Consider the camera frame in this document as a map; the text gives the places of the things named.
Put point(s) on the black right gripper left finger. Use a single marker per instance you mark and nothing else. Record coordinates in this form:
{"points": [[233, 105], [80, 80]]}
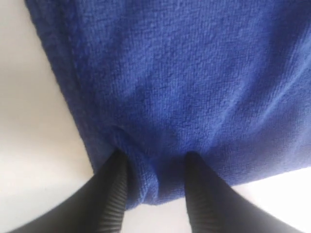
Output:
{"points": [[98, 207]]}

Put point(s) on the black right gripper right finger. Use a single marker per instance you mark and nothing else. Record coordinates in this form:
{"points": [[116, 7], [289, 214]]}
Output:
{"points": [[214, 207]]}

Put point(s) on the blue microfiber cloth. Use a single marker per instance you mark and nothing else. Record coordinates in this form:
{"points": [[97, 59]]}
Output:
{"points": [[228, 79]]}

